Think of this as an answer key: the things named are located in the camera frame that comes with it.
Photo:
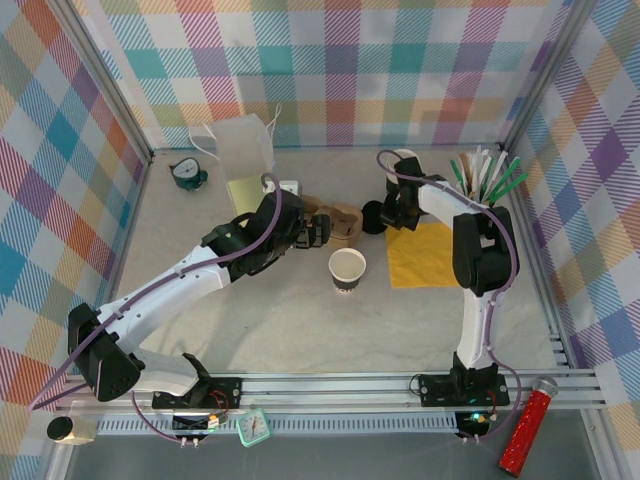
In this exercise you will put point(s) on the red glitter toy microphone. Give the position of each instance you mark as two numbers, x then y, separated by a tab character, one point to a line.
525	425

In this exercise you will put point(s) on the dark teal alarm clock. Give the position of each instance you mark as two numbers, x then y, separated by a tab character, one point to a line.
186	171

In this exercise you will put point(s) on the black control board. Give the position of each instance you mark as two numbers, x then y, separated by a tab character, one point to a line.
190	422
467	425

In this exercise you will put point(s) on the green stirrer stick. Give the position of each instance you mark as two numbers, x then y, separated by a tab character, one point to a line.
457	172
515	185
507	175

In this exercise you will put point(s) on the yellow paper napkin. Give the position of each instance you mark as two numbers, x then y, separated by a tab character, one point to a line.
420	260

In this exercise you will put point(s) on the printed paper takeout bag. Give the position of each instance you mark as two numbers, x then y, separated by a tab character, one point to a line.
240	145

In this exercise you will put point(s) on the white stirrer stick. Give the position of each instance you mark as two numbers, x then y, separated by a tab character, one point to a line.
497	170
477	165
486	172

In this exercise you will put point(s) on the aluminium frame post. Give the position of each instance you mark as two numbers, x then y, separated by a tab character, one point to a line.
105	75
542	75

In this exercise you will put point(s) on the mint square alarm clock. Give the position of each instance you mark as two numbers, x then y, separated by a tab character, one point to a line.
254	427

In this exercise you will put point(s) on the brass block with black disc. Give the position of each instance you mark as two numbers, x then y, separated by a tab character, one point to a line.
75	432

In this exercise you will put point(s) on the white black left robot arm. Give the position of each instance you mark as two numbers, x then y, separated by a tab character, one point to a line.
165	290

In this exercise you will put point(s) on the brown wooden stirrer stick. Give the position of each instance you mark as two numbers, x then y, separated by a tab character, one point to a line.
466	172

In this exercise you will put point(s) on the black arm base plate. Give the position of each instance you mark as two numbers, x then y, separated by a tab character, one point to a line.
435	390
225	392

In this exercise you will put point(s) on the black paper coffee cup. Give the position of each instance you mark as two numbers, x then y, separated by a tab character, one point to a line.
346	265

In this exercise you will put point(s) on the aluminium triple mounting rail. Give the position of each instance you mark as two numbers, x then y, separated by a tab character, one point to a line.
325	390

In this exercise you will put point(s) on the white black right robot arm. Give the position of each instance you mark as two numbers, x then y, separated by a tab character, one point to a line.
470	320

